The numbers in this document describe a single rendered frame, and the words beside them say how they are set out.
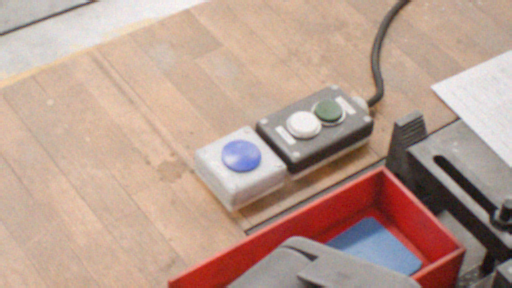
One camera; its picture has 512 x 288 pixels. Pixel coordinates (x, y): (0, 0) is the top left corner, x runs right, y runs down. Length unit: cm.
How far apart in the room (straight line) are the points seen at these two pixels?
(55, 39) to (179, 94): 138
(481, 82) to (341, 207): 27
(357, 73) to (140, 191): 29
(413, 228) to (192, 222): 21
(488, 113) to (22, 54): 148
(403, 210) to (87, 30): 159
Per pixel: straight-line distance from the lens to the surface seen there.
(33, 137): 133
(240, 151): 127
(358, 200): 125
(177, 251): 123
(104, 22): 276
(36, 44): 272
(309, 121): 130
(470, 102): 140
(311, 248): 75
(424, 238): 124
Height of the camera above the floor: 189
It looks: 47 degrees down
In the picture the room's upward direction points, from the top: 3 degrees clockwise
